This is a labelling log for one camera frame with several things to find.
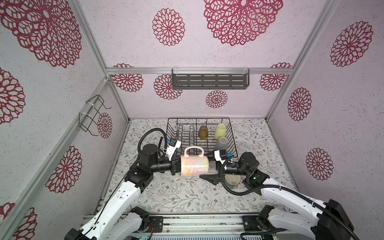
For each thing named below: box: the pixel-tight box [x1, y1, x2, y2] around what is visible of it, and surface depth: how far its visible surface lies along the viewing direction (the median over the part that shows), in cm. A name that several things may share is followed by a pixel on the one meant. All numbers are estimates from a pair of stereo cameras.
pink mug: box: [180, 146, 210, 177], surface depth 60 cm
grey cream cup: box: [215, 136, 228, 151], surface depth 94 cm
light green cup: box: [214, 123, 227, 140], surface depth 102 cm
